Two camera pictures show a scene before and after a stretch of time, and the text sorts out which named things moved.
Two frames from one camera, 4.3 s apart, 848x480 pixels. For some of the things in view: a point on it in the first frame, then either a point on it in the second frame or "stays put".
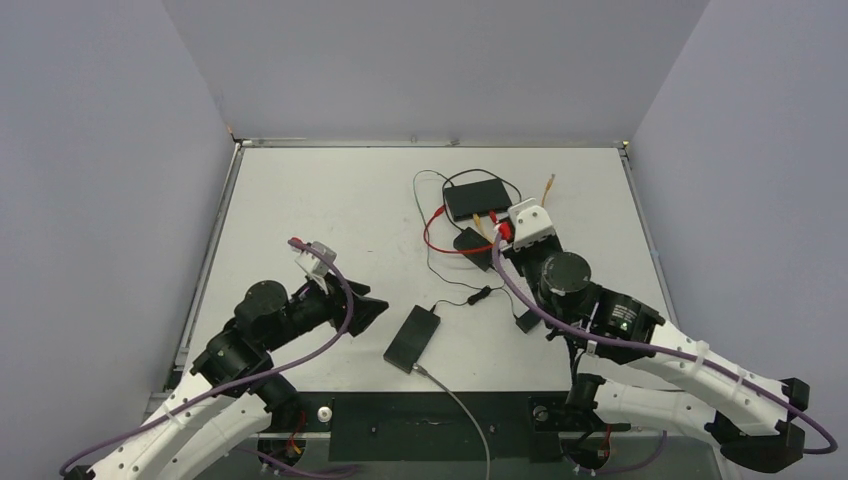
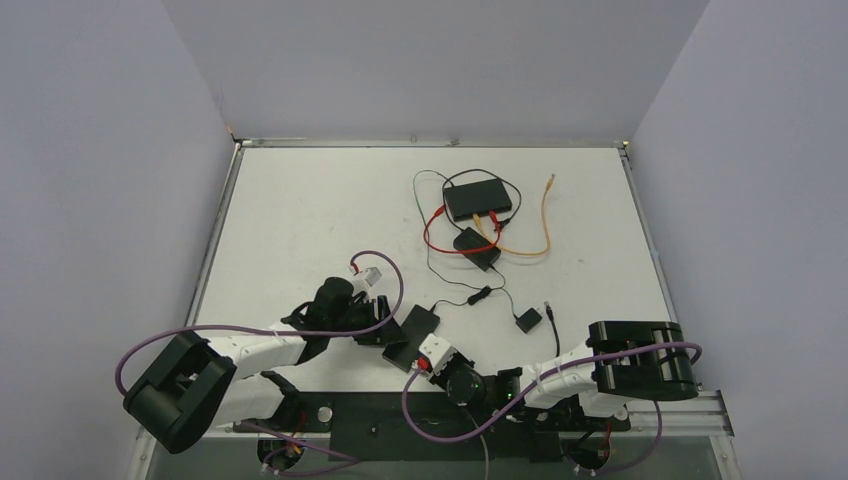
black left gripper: (366, 308) → (389, 333)
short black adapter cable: (477, 296) stays put
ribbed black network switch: (411, 338) stays put
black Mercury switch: (476, 197) stays put
